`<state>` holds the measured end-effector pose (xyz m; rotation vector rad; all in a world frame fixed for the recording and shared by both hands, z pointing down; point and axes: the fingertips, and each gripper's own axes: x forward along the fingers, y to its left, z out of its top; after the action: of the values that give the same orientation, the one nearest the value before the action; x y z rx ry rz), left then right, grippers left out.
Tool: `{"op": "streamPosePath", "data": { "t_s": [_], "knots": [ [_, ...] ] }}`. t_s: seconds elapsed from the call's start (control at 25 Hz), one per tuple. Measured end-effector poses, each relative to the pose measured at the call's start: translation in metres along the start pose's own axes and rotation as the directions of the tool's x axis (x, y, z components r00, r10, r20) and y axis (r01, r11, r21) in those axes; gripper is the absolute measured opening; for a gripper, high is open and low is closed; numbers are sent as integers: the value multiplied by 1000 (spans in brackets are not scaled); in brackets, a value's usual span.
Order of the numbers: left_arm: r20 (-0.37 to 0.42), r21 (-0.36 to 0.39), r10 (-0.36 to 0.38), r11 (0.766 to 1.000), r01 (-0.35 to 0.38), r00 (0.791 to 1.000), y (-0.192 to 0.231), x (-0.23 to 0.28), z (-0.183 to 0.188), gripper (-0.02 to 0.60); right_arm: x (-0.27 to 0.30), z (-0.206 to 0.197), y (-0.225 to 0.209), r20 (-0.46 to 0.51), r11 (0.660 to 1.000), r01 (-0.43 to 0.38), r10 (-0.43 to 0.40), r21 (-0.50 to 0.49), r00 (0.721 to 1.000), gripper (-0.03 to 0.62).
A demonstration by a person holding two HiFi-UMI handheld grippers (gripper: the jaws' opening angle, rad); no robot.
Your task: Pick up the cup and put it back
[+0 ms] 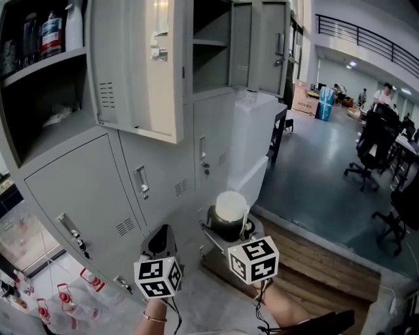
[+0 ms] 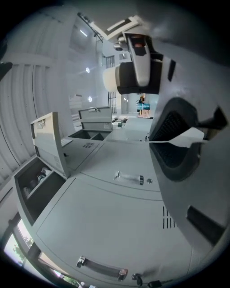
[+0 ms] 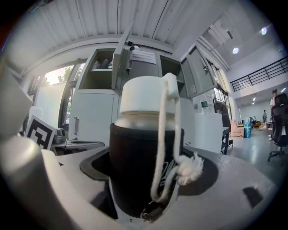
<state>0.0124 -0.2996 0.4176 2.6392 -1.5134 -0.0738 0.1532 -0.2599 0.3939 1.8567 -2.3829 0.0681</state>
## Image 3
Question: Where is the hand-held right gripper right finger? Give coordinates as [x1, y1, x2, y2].
[144, 147, 277, 230]

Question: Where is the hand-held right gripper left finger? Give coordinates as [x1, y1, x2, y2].
[41, 146, 126, 230]

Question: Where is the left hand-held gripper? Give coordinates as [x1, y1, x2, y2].
[24, 114, 106, 157]

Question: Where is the black bottle with white lid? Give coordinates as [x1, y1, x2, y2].
[109, 72, 204, 223]

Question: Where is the grey metal cabinet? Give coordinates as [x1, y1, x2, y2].
[68, 24, 218, 146]

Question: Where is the white equipment housing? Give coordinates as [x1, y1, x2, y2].
[180, 96, 230, 155]

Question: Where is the black framed window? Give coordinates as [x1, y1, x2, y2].
[29, 57, 86, 135]

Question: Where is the cardboard box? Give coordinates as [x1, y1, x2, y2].
[229, 120, 245, 139]

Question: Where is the brown jacket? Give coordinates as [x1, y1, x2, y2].
[213, 98, 233, 149]

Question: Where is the blue white wrapped package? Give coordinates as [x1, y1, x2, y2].
[243, 116, 253, 138]

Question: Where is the plastic water bottle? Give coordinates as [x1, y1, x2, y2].
[199, 94, 214, 114]

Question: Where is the black office chair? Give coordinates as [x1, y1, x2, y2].
[267, 93, 288, 167]

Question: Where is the black balcony railing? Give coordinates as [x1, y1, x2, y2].
[229, 56, 288, 93]

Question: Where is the white paper sign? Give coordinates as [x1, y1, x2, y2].
[129, 49, 158, 65]

